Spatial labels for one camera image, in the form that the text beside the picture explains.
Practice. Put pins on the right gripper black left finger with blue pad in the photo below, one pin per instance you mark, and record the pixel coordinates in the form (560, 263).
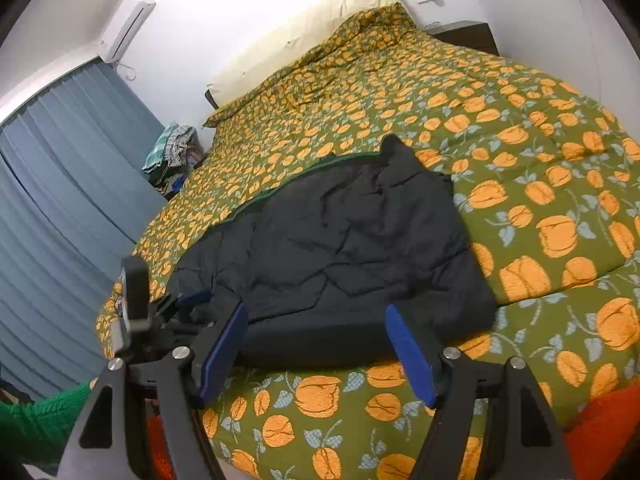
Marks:
(155, 389)

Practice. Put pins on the black puffer jacket green trim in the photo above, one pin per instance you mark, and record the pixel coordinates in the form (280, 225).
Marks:
(316, 262)

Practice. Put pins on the green sweater left forearm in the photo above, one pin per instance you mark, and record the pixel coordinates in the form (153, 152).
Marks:
(37, 433)

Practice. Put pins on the pile of clothes beside bed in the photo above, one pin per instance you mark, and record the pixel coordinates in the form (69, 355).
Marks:
(174, 156)

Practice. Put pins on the orange red blanket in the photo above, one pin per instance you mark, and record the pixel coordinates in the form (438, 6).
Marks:
(603, 441)

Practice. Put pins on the blue grey curtain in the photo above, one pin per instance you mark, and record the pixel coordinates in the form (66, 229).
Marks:
(74, 201)

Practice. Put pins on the white air conditioner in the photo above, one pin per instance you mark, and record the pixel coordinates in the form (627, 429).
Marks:
(121, 28)

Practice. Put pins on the cream pillow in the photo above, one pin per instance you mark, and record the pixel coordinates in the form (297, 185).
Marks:
(284, 46)

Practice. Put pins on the dark wooden nightstand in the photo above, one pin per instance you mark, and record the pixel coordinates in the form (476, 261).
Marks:
(469, 34)

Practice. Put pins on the black bed headboard frame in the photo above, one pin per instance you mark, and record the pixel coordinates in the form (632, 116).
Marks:
(209, 98)

